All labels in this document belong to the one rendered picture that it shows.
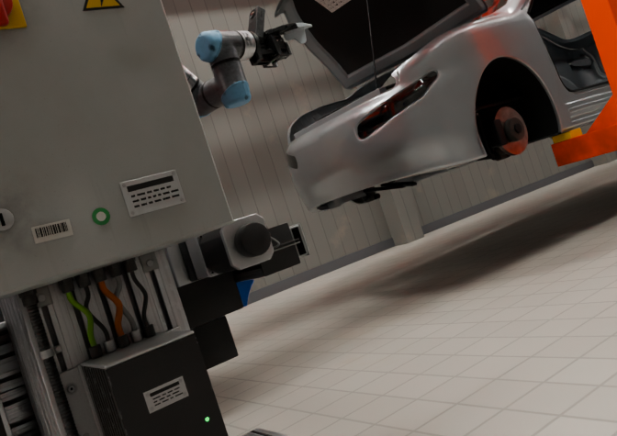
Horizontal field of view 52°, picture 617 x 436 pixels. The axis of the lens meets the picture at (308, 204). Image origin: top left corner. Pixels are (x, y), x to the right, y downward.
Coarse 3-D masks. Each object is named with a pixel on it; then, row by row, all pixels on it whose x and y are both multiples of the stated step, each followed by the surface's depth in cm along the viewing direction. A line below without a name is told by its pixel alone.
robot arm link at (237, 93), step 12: (228, 60) 157; (216, 72) 158; (228, 72) 156; (240, 72) 158; (204, 84) 163; (216, 84) 159; (228, 84) 156; (240, 84) 157; (216, 96) 160; (228, 96) 157; (240, 96) 157
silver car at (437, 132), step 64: (512, 0) 440; (448, 64) 379; (512, 64) 415; (576, 64) 755; (320, 128) 428; (384, 128) 384; (448, 128) 375; (512, 128) 401; (576, 128) 440; (320, 192) 444
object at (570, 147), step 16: (592, 0) 388; (608, 0) 381; (592, 16) 391; (608, 16) 383; (592, 32) 393; (608, 32) 386; (608, 48) 388; (608, 64) 391; (608, 80) 393; (608, 112) 400; (592, 128) 410; (608, 128) 401; (560, 144) 430; (576, 144) 421; (592, 144) 412; (608, 144) 403; (560, 160) 432; (576, 160) 423
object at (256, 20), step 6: (258, 6) 172; (252, 12) 173; (258, 12) 171; (264, 12) 173; (252, 18) 172; (258, 18) 170; (252, 24) 171; (258, 24) 170; (252, 30) 170; (258, 30) 169; (258, 36) 168
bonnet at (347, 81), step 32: (288, 0) 491; (320, 0) 486; (352, 0) 477; (384, 0) 465; (416, 0) 452; (448, 0) 438; (480, 0) 422; (320, 32) 520; (352, 32) 506; (384, 32) 489; (416, 32) 472; (352, 64) 532; (384, 64) 511
